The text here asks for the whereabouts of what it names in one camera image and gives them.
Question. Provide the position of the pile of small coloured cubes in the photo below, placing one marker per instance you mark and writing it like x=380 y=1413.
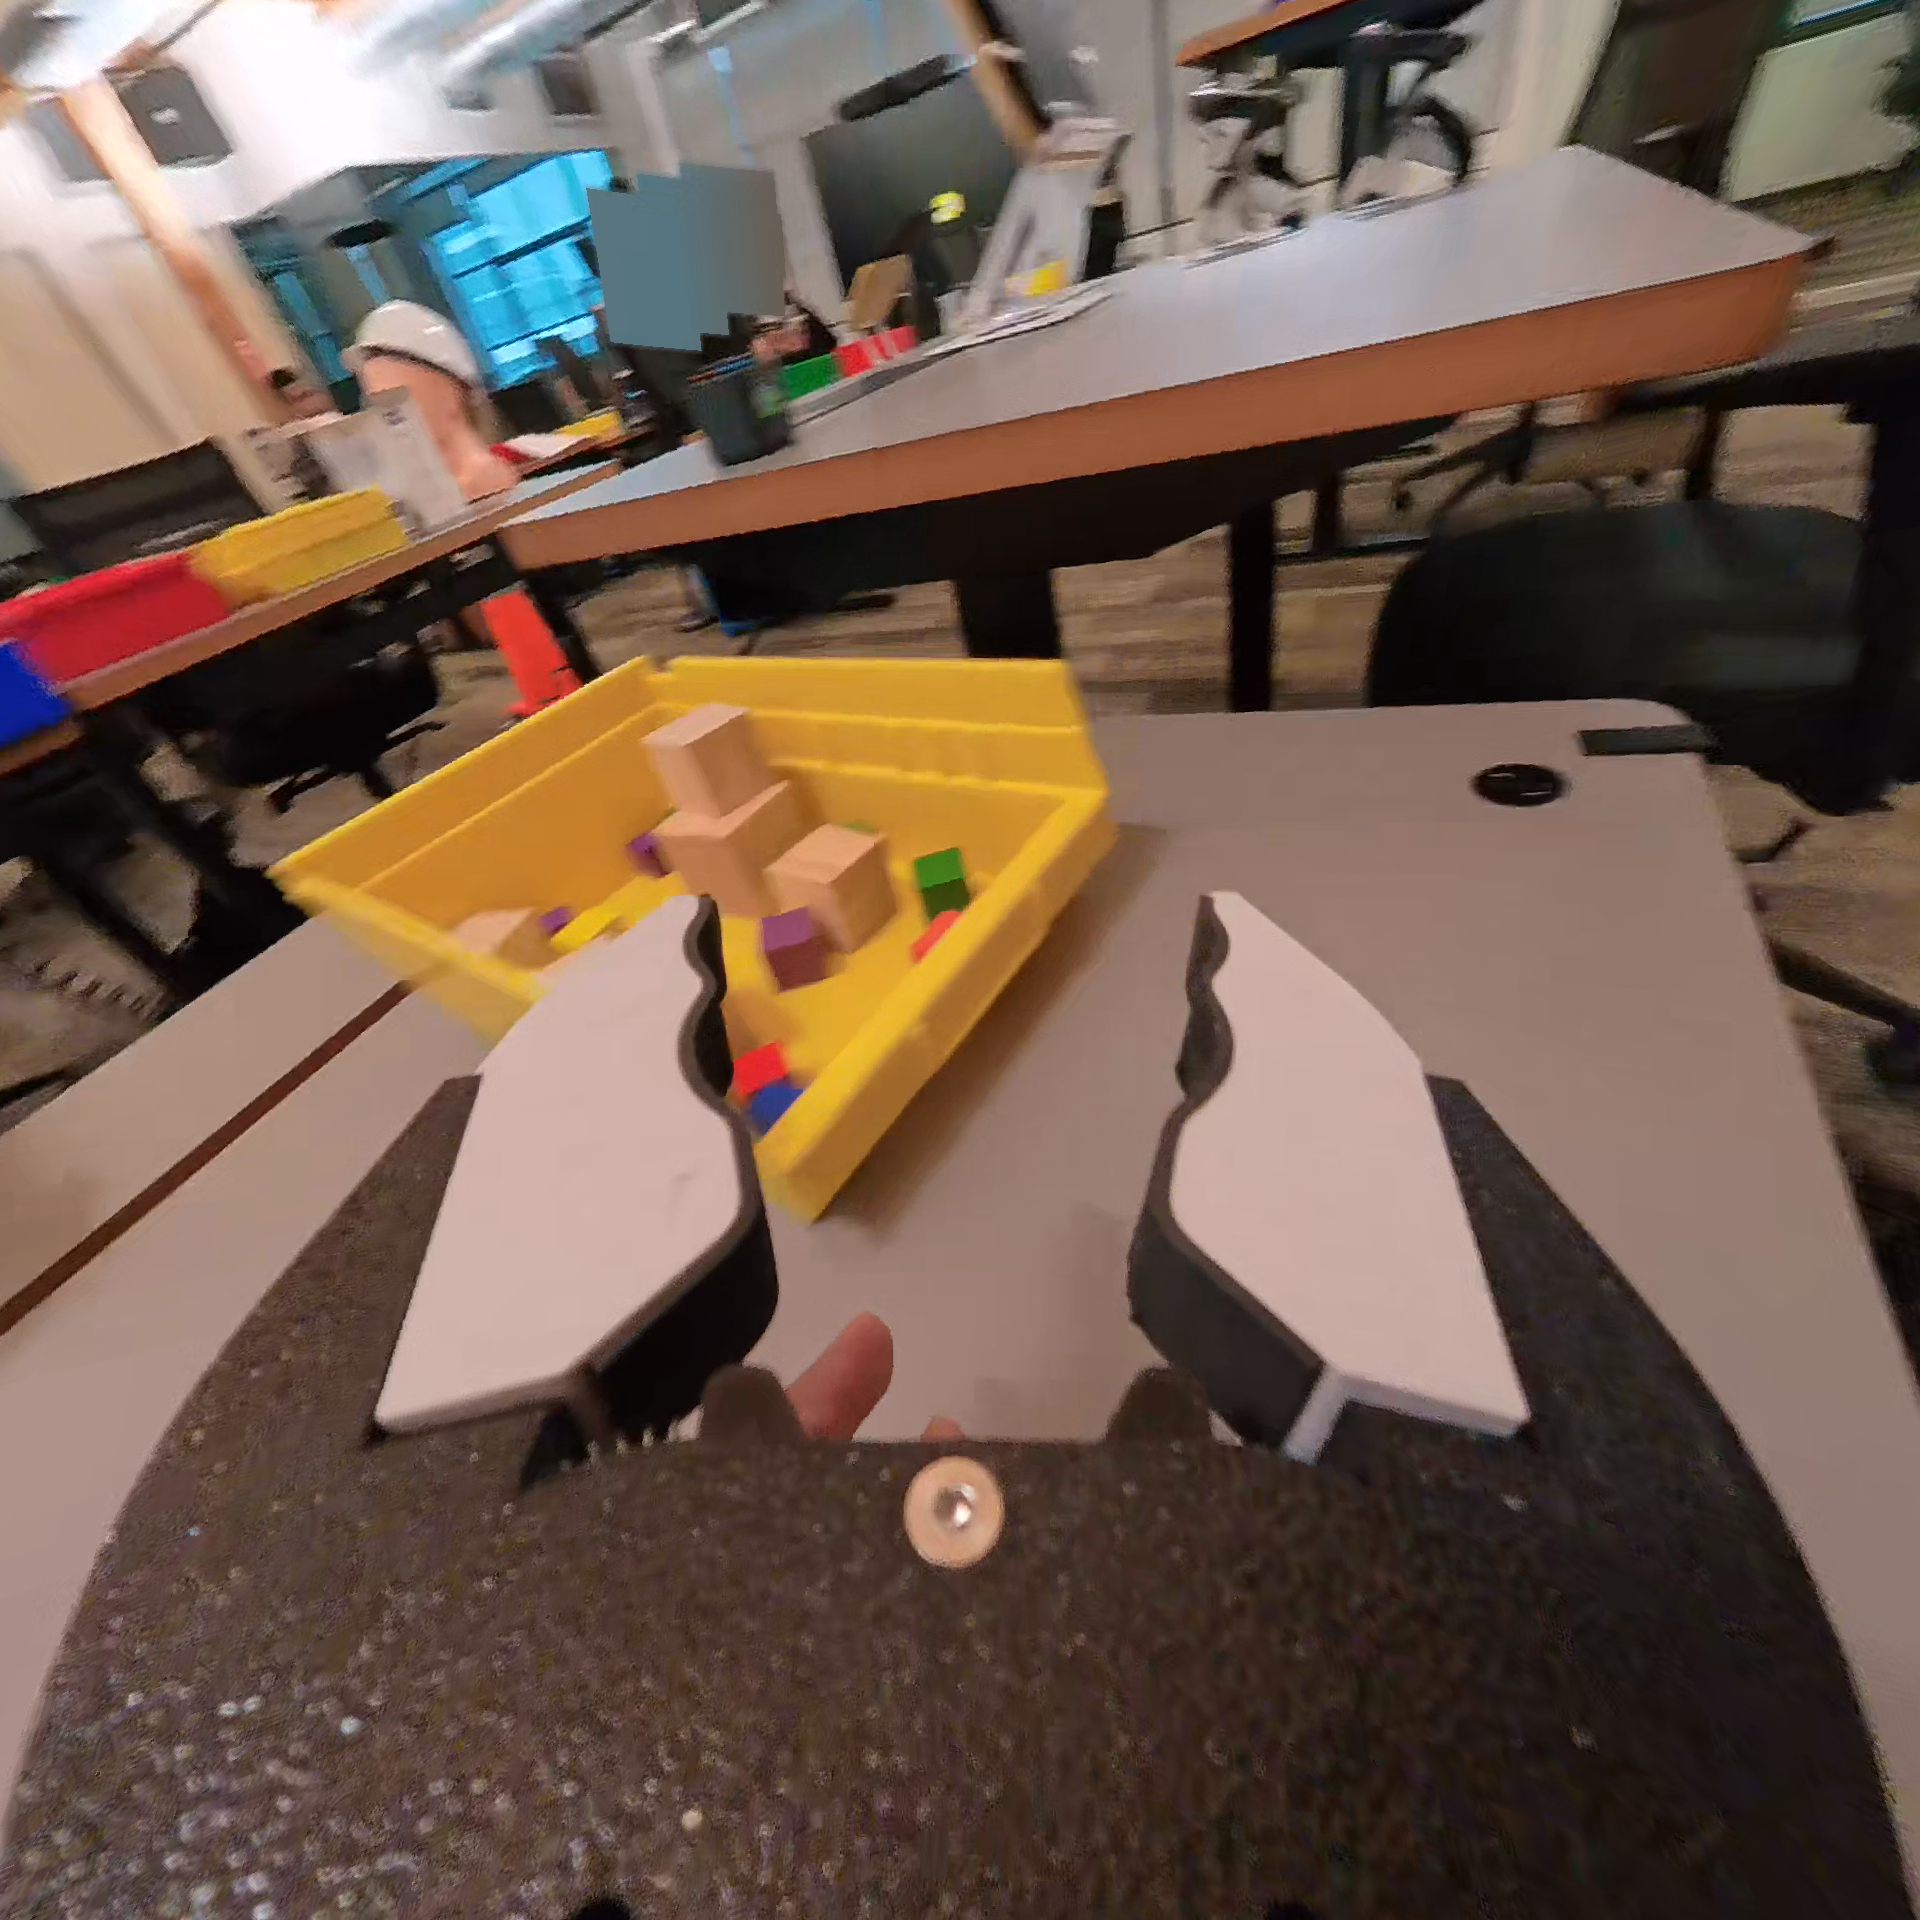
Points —
x=792 y=949

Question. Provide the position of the red storage bin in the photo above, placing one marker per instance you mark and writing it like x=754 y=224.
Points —
x=106 y=616

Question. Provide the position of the yellow plastic box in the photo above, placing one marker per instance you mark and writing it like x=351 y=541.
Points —
x=938 y=1050

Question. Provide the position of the person's left hand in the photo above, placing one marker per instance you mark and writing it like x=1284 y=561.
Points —
x=849 y=1381

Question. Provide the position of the small red box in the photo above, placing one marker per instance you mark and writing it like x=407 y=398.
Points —
x=868 y=354

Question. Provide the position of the white hard hat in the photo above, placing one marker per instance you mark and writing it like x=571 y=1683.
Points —
x=412 y=333

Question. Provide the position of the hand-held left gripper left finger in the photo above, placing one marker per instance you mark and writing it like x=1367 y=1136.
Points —
x=585 y=1185

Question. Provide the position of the black pen cup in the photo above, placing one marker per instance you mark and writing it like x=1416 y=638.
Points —
x=739 y=411

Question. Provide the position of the large wooden cube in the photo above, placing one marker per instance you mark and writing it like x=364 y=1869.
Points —
x=734 y=857
x=504 y=935
x=710 y=761
x=840 y=887

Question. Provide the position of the small green box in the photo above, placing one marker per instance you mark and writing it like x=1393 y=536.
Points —
x=810 y=375

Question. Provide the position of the orange traffic cone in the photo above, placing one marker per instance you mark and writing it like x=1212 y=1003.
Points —
x=532 y=653

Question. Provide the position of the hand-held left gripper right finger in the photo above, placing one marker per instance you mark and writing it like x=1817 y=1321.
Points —
x=1336 y=1200

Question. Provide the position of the grey table with brown edge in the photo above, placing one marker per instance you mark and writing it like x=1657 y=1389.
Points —
x=1350 y=299
x=480 y=510

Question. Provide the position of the yellow storage bin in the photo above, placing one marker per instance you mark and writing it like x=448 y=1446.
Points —
x=300 y=547

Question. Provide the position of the blue storage bin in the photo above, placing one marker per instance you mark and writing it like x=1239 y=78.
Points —
x=27 y=698

